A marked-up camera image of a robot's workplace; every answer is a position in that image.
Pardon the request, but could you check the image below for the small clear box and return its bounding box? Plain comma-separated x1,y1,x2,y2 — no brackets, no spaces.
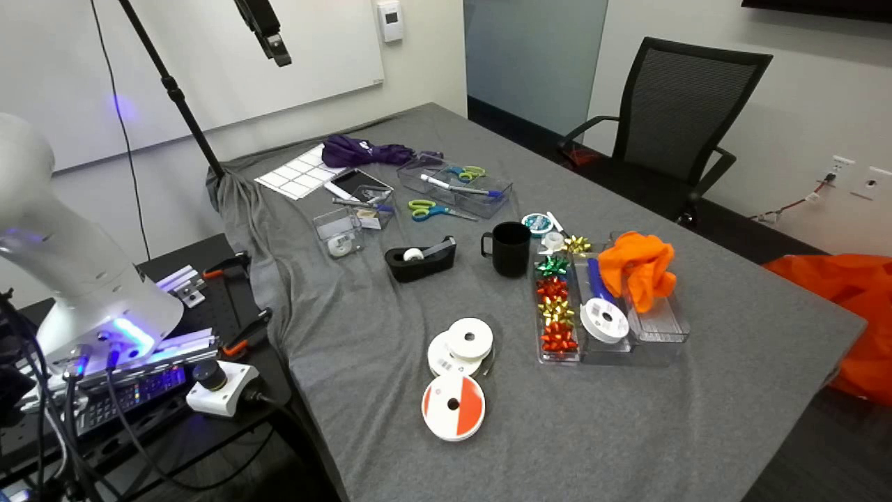
312,207,365,261

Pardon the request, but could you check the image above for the clear box with card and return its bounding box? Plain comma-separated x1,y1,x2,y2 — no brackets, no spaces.
325,167,397,231

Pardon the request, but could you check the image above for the white marker blue cap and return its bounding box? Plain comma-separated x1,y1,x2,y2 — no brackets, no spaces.
419,173,505,199

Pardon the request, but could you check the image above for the long clear box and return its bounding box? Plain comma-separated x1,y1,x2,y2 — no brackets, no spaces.
397,154,515,220

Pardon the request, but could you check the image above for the emergency stop button box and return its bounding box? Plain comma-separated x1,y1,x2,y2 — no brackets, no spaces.
185,358,261,418

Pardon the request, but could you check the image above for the clear three compartment organizer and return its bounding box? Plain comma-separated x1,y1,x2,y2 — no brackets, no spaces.
532,231,693,367

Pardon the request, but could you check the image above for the whiteboard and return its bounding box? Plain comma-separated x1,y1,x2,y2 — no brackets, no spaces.
0,0,386,173

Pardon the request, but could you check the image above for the white label sheet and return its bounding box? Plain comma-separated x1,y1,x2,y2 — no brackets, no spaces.
254,144,348,201

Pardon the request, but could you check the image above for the purple cloth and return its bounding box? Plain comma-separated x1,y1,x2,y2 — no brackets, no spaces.
321,134,444,169

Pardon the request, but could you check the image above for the black glossy card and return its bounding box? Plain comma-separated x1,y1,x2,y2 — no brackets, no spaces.
327,168,393,204

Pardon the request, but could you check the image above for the blue pen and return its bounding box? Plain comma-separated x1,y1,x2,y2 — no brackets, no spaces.
332,198,395,213

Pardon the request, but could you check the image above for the orange black clamp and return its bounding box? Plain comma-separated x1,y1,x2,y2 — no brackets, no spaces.
222,306,275,358
201,252,252,280

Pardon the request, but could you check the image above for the frosted glass panel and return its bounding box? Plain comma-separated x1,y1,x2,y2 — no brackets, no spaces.
463,0,609,137

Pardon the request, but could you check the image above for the black tape dispenser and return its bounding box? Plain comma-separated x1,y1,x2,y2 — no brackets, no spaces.
383,235,459,284

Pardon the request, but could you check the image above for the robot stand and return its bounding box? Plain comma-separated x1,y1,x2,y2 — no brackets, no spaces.
0,234,302,502

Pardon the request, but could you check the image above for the black mug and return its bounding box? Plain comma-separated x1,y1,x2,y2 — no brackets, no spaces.
480,221,533,279

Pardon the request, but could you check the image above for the green gift bow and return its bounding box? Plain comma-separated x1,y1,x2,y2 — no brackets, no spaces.
535,254,571,279

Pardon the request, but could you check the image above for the black office chair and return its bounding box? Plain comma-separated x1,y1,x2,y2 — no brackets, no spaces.
557,36,774,228

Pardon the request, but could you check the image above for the blue ribbon roll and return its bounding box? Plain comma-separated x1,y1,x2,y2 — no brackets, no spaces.
587,257,618,305

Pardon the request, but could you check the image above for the orange white ribbon spool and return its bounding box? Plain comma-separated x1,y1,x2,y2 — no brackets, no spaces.
421,372,487,443

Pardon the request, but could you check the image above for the orange tissue paper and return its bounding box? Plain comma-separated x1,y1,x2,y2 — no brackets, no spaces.
597,231,677,314

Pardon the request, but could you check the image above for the grey table cloth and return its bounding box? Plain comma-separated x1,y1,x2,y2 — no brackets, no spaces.
206,102,869,502

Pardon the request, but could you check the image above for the orange plastic bag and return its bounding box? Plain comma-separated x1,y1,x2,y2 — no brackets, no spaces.
761,253,892,407

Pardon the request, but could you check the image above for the white wall thermostat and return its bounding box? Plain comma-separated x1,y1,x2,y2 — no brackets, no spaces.
376,0,405,45

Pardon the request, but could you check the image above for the black cable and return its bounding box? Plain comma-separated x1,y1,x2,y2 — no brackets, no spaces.
90,0,152,263
240,389,335,502

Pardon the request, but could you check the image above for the aluminium bracket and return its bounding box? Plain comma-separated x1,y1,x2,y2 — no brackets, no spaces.
156,264,207,310

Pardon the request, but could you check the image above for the red cable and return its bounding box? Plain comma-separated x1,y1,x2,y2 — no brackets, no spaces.
751,177,834,225

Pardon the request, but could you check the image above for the black wall screen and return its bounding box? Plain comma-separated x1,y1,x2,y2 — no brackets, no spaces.
740,0,892,22

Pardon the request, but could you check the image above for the white wall plate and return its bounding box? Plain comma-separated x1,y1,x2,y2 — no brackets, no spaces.
851,165,892,202

